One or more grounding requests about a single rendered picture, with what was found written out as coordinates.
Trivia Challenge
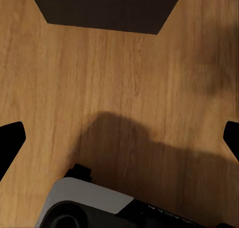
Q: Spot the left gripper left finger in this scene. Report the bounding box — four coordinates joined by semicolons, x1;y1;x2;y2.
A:
0;121;26;181

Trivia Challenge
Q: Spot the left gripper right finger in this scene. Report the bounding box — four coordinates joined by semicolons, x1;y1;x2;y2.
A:
223;121;239;161

